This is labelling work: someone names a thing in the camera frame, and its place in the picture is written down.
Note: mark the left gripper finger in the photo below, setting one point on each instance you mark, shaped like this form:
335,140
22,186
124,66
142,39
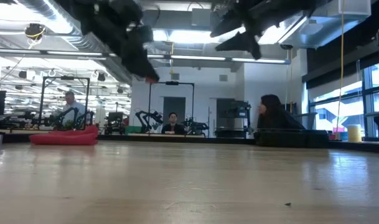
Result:
144,67

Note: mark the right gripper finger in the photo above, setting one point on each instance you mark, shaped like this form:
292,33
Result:
239,43
228,25

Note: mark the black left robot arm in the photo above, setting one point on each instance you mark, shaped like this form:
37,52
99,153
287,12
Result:
99,18

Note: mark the black divided tupperware container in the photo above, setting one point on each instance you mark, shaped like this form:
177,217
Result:
288,138

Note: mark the long ceiling light strip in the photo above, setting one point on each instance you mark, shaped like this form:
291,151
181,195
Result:
201,58

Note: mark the dark grey door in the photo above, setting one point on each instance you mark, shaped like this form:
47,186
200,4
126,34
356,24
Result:
174,105

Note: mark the black chair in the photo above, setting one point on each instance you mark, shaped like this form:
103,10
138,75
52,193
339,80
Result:
115,119

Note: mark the green box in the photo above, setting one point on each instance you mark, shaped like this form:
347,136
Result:
131,130

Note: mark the person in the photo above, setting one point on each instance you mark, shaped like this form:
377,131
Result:
274,115
72,109
173,126

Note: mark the black equipment rack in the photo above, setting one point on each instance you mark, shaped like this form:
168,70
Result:
232,112

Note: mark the black round ceiling fixture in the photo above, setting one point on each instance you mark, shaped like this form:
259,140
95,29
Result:
34,31

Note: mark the red container lid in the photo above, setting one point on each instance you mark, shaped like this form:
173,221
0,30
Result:
52,139

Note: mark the blue box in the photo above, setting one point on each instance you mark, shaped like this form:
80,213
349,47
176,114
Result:
343,136

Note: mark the yellow cylindrical container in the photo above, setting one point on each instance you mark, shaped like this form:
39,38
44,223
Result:
354,133

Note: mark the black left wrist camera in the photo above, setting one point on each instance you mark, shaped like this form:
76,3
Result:
141,32

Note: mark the black metal station frame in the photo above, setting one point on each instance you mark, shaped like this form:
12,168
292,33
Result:
172,83
64,77

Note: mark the grey wall vent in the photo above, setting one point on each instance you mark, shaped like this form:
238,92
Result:
175,76
223,77

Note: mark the black ceiling dome camera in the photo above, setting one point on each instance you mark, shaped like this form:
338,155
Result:
286,46

